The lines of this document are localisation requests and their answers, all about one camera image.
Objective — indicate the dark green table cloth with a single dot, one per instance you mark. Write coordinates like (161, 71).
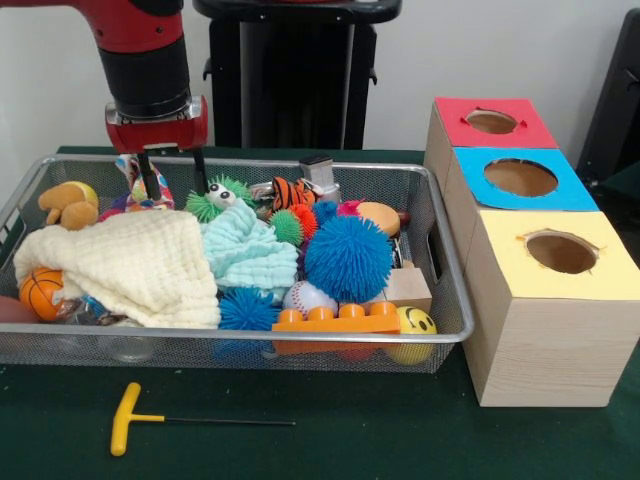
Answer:
(627, 182)
(350, 440)

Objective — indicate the orange toy building brick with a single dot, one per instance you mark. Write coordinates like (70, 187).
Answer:
(335, 325)

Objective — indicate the black panel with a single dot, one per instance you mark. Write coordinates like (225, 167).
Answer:
(615, 100)

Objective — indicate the green spiky ball with eyes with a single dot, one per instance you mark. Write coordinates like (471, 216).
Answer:
(200, 212)

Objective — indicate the small blue spiky ball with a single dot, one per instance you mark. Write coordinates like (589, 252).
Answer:
(247, 310)

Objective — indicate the wooden box with three holes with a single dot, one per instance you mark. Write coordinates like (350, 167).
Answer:
(550, 350)

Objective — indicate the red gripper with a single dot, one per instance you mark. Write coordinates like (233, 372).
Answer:
(160, 135)

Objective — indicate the white baseball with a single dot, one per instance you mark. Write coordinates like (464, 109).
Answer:
(305, 300)

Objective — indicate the cream waffle cloth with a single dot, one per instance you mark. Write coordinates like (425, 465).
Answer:
(125, 260)

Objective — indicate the light blue waffle cloth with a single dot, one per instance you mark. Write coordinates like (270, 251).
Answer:
(245, 250)

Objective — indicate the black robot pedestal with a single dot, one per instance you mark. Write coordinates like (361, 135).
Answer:
(280, 75)

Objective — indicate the shallow silver mesh bin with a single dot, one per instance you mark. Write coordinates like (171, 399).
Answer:
(150, 356)

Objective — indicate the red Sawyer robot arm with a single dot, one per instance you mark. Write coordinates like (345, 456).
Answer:
(140, 60)

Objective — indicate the brown plush toy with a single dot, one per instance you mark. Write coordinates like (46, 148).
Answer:
(70, 205)

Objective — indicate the large blue spiky ball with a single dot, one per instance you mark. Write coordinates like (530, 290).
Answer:
(347, 260)

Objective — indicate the polka dot cloth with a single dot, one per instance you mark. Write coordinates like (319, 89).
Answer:
(166, 196)

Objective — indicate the yellow smiley face ball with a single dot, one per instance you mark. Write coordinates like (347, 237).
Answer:
(417, 325)

